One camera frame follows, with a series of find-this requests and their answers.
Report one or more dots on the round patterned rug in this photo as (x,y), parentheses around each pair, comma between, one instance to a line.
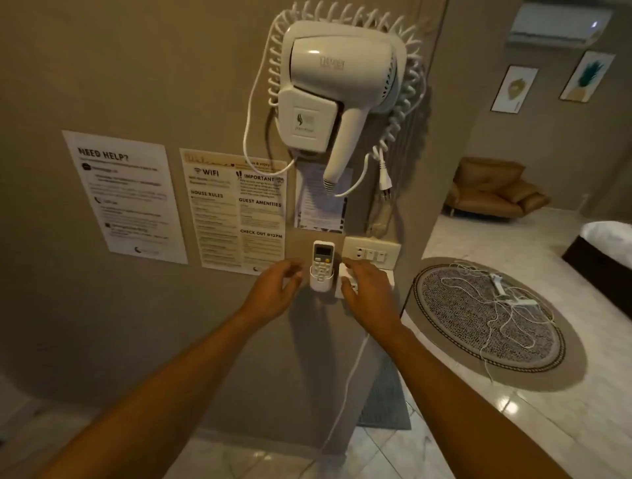
(444,306)

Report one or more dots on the white wall socket switch plate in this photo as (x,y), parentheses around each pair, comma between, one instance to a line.
(370,252)

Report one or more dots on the yellow bordered rules notice sheet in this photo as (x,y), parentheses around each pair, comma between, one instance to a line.
(217,222)

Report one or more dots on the brown leather armchair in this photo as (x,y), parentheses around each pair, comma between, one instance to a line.
(494,192)

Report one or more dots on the person's right forearm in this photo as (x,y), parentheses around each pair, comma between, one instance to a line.
(459,409)

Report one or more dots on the white wall air conditioner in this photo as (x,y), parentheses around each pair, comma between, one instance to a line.
(553,24)

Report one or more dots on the bed with white sheets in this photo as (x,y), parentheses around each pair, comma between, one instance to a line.
(607,242)

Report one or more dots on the framed pineapple picture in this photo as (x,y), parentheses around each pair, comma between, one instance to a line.
(587,76)

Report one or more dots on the person's left hand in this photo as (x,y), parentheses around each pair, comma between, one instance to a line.
(274,291)

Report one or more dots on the white wall remote holder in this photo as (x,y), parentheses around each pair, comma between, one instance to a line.
(321,285)

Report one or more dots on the person's left forearm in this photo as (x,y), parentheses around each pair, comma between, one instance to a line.
(163,399)

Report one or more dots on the grey floor mat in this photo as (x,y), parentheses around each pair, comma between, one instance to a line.
(385,404)

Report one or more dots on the framed gold fruit picture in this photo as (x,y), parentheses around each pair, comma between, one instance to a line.
(514,89)

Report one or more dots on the person's right hand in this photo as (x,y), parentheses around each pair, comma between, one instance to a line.
(370,301)

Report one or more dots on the small patterned notice sheet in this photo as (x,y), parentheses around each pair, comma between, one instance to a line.
(311,207)

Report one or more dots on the white help notice sheet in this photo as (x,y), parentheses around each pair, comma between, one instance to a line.
(123,197)

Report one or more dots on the white AC remote control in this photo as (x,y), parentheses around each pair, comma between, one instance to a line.
(323,254)

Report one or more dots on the white hair dryer wall mount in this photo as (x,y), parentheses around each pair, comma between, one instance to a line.
(306,118)

